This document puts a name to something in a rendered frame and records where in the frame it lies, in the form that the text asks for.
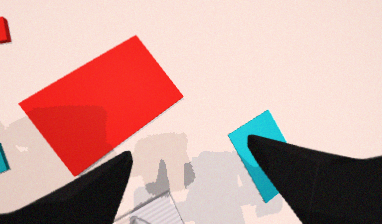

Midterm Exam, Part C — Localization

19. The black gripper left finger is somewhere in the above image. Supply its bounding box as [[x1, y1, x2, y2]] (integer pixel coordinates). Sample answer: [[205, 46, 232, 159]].
[[0, 151, 133, 224]]

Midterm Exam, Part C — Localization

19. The teal flat plate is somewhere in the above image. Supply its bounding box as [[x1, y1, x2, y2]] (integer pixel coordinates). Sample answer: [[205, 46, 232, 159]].
[[228, 109, 287, 203]]

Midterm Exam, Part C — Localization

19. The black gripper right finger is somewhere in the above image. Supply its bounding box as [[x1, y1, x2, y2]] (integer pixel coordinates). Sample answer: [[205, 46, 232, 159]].
[[247, 134, 382, 224]]

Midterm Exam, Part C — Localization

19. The red rectangular bar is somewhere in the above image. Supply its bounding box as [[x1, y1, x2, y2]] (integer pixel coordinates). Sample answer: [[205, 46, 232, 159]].
[[0, 17, 12, 44]]

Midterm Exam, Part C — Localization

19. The red rectangular plate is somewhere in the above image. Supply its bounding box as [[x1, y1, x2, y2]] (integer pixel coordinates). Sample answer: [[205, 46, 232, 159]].
[[18, 35, 184, 177]]

